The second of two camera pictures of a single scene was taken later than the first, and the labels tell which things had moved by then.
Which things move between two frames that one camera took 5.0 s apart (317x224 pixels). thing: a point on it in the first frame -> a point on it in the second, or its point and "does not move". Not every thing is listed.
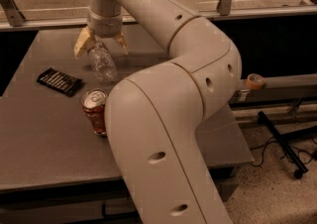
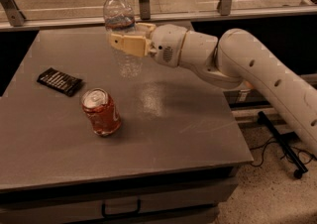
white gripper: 105,26 -> 167,45
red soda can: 94,101 does not move
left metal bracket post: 14,16 does not move
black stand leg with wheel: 301,169 does not move
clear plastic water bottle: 102,64 -> 119,19
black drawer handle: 132,215 does not move
